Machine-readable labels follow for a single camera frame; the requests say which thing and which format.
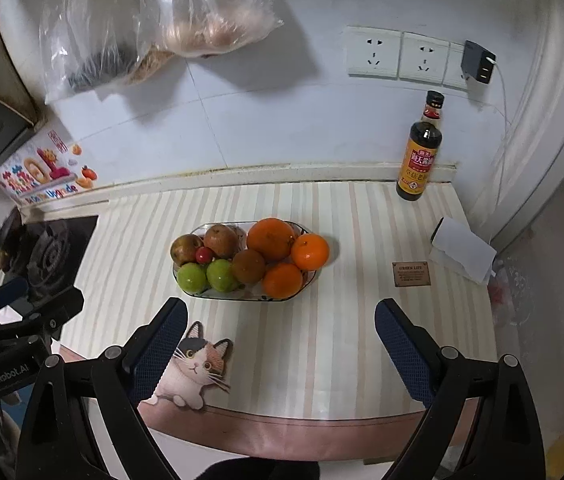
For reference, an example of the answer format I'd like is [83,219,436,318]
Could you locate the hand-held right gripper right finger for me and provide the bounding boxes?
[374,298,547,480]

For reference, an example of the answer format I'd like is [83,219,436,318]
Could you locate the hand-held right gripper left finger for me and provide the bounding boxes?
[14,297,189,480]

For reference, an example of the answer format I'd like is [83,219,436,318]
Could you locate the green apple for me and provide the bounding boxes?
[206,258,241,293]
[177,261,209,295]

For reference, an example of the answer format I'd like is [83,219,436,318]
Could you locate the floral ceramic plate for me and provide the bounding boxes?
[172,221,320,303]

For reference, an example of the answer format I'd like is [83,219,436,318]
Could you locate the dull dark orange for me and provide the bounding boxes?
[232,248,267,285]

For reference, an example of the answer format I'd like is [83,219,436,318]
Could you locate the large orange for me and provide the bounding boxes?
[247,217,299,262]

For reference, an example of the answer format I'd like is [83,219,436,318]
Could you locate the cat-shaped coaster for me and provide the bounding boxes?
[142,322,233,409]

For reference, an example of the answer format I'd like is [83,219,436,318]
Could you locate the dark pan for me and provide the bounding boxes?
[0,207,24,272]

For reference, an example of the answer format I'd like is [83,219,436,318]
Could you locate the black gas stove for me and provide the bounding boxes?
[0,215,100,301]

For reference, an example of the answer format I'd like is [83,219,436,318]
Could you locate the brown card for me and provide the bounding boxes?
[393,261,432,287]

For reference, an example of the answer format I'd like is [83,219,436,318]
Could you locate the white folded paper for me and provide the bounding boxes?
[430,216,497,283]

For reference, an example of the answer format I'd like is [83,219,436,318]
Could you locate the dark sauce bottle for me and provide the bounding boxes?
[396,90,446,203]

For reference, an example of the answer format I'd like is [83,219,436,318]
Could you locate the clear plastic bag, dark contents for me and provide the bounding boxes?
[39,0,177,106]

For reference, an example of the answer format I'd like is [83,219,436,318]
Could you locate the black plug charger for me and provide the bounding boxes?
[460,40,496,85]

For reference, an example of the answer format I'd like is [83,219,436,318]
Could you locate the clear plastic bag of onions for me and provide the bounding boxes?
[137,0,285,58]

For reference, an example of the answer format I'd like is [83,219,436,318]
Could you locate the colourful wall poster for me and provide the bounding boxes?
[0,130,99,206]

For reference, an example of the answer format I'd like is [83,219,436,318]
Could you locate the white charger cable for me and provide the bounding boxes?
[492,60,513,211]

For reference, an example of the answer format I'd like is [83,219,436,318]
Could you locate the white wall socket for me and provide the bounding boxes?
[442,42,477,90]
[399,31,451,83]
[346,26,403,78]

